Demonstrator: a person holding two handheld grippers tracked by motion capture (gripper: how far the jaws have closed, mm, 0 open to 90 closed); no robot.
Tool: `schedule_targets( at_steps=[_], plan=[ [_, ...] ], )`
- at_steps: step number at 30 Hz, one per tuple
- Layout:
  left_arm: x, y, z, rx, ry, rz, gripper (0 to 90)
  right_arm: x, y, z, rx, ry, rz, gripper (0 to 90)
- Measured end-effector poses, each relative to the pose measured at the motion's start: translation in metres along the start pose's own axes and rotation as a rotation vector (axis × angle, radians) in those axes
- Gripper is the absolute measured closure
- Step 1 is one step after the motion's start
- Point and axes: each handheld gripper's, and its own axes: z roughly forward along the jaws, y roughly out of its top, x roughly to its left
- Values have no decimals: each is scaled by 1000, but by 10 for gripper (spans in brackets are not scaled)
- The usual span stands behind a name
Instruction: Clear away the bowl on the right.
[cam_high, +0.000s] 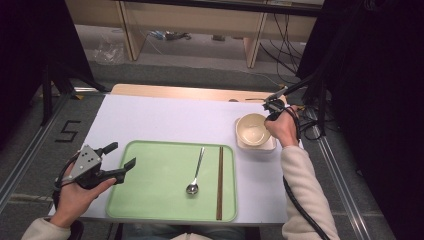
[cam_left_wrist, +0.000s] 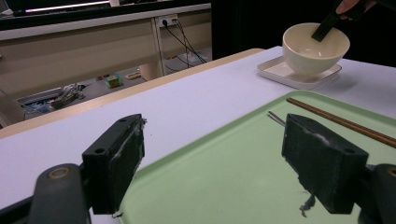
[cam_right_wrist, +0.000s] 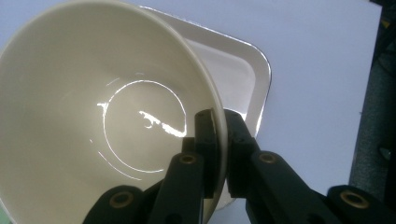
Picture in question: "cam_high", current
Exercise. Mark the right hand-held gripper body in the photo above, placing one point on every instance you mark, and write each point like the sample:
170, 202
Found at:
274, 108

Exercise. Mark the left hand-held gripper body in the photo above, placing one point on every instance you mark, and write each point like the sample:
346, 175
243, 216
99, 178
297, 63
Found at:
85, 163

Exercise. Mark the cream bowl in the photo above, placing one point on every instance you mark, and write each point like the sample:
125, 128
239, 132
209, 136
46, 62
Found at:
253, 131

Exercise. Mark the light green tray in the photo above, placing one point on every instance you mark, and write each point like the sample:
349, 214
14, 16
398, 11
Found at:
156, 180

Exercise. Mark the cream square plate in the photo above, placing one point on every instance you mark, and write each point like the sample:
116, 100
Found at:
266, 146

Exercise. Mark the metal spoon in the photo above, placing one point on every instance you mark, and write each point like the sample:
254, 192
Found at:
192, 188

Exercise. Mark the brown wooden chopstick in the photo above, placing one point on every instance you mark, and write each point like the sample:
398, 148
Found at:
218, 183
221, 166

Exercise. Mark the person's right hand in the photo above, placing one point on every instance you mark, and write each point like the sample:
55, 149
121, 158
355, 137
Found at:
285, 128

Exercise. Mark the person's left hand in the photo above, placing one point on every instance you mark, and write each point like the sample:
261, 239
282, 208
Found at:
71, 203

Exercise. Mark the black tripod stand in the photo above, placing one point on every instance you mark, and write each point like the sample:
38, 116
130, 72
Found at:
321, 110
46, 96

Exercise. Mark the person's legs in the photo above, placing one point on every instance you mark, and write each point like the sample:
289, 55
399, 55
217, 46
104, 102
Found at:
150, 232

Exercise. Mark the light wooden table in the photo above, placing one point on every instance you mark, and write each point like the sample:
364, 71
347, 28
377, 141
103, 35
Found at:
186, 91

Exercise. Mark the small box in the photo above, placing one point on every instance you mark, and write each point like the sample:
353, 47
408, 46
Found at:
218, 38

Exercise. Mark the clear plastic bag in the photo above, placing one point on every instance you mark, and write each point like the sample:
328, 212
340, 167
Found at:
108, 51

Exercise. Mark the black curtain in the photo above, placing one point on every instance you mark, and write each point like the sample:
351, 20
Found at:
376, 100
30, 50

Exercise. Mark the beige wooden desk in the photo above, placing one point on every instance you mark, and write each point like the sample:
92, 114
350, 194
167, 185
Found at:
200, 20

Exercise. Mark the metal floor rail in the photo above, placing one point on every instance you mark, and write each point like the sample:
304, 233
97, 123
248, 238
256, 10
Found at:
343, 190
33, 150

